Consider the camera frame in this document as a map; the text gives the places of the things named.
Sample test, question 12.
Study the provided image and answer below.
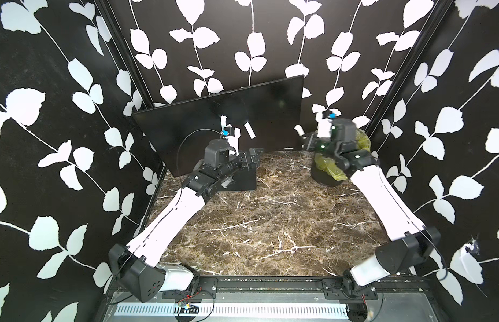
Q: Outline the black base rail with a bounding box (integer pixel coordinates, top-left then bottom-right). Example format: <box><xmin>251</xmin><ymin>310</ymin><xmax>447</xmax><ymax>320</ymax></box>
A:
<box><xmin>108</xmin><ymin>275</ymin><xmax>431</xmax><ymax>303</ymax></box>

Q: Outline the white perforated cable tray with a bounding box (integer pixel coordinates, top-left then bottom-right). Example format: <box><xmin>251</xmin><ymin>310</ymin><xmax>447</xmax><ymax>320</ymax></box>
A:
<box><xmin>113</xmin><ymin>303</ymin><xmax>349</xmax><ymax>320</ymax></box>

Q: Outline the black monitor stand base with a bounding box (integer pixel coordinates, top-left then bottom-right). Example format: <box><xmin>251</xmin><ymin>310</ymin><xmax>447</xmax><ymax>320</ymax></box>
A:
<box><xmin>220</xmin><ymin>169</ymin><xmax>257</xmax><ymax>191</ymax></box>

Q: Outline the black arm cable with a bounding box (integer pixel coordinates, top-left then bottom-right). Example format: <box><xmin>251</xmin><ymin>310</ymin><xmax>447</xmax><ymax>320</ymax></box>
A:
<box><xmin>417</xmin><ymin>225</ymin><xmax>449</xmax><ymax>282</ymax></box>
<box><xmin>175</xmin><ymin>128</ymin><xmax>222</xmax><ymax>190</ymax></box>

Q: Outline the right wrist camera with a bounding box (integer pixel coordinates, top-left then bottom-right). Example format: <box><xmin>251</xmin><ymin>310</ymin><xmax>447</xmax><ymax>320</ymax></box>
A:
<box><xmin>316</xmin><ymin>109</ymin><xmax>341</xmax><ymax>138</ymax></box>

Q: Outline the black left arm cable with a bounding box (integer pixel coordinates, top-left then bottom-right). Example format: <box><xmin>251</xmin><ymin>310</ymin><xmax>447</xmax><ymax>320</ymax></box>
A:
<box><xmin>175</xmin><ymin>128</ymin><xmax>222</xmax><ymax>190</ymax></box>

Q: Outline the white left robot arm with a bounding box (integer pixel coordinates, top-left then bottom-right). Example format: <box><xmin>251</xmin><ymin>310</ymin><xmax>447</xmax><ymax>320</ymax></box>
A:
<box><xmin>109</xmin><ymin>139</ymin><xmax>264</xmax><ymax>303</ymax></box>

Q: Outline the yellow-green bin liner bag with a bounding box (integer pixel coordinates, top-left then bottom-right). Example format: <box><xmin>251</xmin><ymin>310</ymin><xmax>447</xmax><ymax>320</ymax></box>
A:
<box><xmin>313</xmin><ymin>129</ymin><xmax>371</xmax><ymax>181</ymax></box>

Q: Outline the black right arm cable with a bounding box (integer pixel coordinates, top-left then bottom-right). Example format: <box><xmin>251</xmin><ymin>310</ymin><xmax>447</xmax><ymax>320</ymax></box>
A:
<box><xmin>417</xmin><ymin>225</ymin><xmax>449</xmax><ymax>282</ymax></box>

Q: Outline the black waste bin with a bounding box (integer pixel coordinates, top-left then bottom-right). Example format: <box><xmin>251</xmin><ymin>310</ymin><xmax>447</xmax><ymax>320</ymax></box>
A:
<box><xmin>311</xmin><ymin>162</ymin><xmax>343</xmax><ymax>187</ymax></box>

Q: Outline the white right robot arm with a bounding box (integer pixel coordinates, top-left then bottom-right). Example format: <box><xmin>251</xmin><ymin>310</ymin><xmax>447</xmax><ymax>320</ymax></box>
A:
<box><xmin>295</xmin><ymin>117</ymin><xmax>441</xmax><ymax>299</ymax></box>

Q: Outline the black flat monitor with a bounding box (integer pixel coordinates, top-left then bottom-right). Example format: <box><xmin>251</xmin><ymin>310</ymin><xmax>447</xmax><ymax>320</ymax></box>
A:
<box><xmin>133</xmin><ymin>76</ymin><xmax>304</xmax><ymax>176</ymax></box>

